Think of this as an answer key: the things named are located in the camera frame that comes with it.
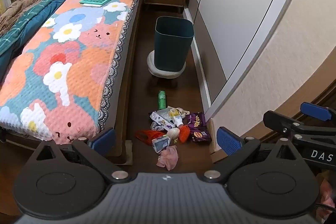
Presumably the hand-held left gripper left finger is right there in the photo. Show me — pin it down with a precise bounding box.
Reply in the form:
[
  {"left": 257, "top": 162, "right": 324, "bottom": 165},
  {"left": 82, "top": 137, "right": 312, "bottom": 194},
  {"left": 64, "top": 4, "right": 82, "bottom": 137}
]
[{"left": 33, "top": 127, "right": 132, "bottom": 184}]

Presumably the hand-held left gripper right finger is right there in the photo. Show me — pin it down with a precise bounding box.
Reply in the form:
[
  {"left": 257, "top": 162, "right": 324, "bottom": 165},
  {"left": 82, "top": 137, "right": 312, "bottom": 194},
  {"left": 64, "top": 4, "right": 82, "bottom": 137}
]
[{"left": 202, "top": 127, "right": 300, "bottom": 184}]

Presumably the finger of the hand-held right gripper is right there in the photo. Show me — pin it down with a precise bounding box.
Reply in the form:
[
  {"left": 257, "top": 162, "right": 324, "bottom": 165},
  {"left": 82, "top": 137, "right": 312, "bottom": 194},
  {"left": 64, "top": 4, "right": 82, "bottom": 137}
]
[
  {"left": 263, "top": 110, "right": 336, "bottom": 147},
  {"left": 300, "top": 102, "right": 336, "bottom": 122}
]

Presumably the purple snack bag orange emblem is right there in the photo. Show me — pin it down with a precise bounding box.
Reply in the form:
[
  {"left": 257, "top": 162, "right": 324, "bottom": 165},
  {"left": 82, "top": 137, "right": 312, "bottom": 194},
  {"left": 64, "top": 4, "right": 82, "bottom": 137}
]
[{"left": 189, "top": 127, "right": 212, "bottom": 143}]

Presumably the dark teal trash bin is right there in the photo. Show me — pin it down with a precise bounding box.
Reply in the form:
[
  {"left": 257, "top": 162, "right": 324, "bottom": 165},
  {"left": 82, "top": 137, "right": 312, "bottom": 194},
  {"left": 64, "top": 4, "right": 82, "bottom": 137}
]
[{"left": 154, "top": 16, "right": 195, "bottom": 71}]

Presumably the person's pink clothing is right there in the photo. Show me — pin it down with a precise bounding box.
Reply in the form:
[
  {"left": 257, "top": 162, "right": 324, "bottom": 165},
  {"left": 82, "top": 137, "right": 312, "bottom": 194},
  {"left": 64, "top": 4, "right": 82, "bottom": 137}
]
[{"left": 316, "top": 172, "right": 336, "bottom": 214}]

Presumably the red plastic bag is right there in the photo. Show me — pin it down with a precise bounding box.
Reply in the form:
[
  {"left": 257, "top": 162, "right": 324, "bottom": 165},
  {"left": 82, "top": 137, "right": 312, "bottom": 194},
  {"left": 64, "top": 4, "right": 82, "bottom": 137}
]
[{"left": 135, "top": 130, "right": 159, "bottom": 146}]

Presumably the orange mesh net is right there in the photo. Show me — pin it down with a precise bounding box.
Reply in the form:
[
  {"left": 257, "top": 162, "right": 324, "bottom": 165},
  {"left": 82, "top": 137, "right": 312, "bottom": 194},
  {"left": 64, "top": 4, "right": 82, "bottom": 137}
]
[{"left": 178, "top": 125, "right": 190, "bottom": 143}]

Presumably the small white bottle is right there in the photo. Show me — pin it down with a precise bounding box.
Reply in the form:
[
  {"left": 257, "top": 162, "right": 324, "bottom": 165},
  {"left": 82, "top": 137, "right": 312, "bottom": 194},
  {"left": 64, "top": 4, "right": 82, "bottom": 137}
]
[{"left": 169, "top": 108, "right": 184, "bottom": 127}]

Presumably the silvery plastic packet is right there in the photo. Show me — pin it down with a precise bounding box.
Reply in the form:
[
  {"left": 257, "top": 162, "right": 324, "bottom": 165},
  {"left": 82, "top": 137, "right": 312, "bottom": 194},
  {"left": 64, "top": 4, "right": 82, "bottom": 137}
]
[{"left": 152, "top": 135, "right": 171, "bottom": 154}]

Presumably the white purple printed wrapper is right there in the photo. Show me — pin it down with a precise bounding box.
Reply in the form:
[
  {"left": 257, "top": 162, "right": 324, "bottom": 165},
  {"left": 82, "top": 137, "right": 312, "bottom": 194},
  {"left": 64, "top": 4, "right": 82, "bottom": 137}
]
[{"left": 149, "top": 111, "right": 176, "bottom": 132}]

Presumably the pink crumpled plastic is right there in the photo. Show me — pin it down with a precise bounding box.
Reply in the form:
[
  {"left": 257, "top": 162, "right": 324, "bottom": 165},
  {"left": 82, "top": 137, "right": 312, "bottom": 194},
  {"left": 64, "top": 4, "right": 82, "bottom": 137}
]
[{"left": 157, "top": 146, "right": 179, "bottom": 170}]

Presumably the green bottle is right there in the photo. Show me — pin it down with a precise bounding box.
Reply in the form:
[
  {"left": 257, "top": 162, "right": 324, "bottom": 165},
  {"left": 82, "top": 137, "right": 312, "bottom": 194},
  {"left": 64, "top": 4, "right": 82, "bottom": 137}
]
[{"left": 157, "top": 91, "right": 167, "bottom": 110}]

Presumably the floral printed blanket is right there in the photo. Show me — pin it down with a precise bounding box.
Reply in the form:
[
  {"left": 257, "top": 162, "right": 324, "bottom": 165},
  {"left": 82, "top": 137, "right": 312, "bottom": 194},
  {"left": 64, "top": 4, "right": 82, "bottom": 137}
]
[{"left": 0, "top": 0, "right": 151, "bottom": 146}]

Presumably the round grey stool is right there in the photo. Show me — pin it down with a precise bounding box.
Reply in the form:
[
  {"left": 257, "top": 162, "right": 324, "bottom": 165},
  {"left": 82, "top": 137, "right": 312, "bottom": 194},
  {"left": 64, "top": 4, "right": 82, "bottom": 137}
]
[{"left": 146, "top": 50, "right": 186, "bottom": 88}]

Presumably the grey mattress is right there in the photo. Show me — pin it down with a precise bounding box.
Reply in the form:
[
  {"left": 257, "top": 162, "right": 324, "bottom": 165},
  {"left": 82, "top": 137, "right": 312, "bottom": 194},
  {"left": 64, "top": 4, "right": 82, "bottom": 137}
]
[{"left": 100, "top": 0, "right": 144, "bottom": 135}]

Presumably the white wardrobe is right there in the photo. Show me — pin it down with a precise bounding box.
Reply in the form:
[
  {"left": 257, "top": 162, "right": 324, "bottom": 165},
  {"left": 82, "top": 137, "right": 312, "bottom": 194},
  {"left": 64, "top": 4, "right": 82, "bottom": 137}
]
[{"left": 184, "top": 0, "right": 315, "bottom": 161}]

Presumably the teal quilt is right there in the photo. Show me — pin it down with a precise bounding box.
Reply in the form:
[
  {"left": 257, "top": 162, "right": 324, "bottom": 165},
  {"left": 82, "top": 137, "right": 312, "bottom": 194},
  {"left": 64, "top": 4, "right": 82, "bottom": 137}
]
[{"left": 0, "top": 0, "right": 84, "bottom": 77}]

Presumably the brown fuzzy blanket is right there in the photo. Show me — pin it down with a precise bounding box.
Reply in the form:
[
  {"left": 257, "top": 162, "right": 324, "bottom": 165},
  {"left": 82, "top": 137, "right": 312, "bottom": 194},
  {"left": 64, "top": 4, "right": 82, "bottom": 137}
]
[{"left": 0, "top": 0, "right": 59, "bottom": 35}]

